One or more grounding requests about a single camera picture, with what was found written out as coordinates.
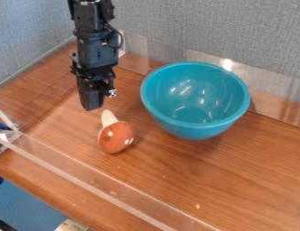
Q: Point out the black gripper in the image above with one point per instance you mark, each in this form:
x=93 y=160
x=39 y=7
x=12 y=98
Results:
x=93 y=62

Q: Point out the brown toy mushroom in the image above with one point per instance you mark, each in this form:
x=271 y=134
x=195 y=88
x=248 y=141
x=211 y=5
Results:
x=116 y=135

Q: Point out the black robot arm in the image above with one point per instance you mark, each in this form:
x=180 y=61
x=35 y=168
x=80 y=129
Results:
x=92 y=15

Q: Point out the blue plastic bowl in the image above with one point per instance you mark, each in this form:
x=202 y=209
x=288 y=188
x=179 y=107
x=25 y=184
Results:
x=195 y=98

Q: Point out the clear acrylic left barrier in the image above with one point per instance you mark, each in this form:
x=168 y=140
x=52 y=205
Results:
x=39 y=60

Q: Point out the clear acrylic barrier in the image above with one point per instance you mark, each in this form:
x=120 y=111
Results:
x=275 y=91
x=39 y=60
x=140 y=204

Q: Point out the clear acrylic front barrier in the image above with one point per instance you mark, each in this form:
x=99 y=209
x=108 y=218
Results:
x=140 y=204

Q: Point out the clear acrylic back barrier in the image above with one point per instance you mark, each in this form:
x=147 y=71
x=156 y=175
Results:
x=275 y=91

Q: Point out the clear acrylic corner bracket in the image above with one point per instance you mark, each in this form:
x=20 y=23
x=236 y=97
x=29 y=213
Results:
x=123 y=43

